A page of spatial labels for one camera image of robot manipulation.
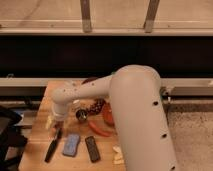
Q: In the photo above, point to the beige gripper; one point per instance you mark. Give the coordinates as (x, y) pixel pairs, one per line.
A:
(60, 114)

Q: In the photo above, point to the black handled brush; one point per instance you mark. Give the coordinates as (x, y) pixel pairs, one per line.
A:
(53, 145)

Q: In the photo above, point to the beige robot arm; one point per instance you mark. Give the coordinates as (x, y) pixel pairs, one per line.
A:
(138, 114)

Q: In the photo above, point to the blue sponge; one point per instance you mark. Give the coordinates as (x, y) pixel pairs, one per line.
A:
(71, 145)

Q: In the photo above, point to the metal measuring cup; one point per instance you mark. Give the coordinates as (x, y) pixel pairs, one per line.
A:
(81, 115)

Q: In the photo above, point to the black chair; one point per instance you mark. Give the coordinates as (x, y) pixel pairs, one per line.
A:
(10, 136)

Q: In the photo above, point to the dark red grapes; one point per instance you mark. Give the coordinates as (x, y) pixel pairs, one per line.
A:
(96, 107)

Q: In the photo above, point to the black remote control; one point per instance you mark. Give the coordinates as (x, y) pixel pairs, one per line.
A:
(92, 149)

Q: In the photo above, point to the red bowl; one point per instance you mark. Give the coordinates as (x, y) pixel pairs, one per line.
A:
(107, 114)

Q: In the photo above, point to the purple bowl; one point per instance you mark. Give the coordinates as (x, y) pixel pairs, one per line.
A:
(89, 80)

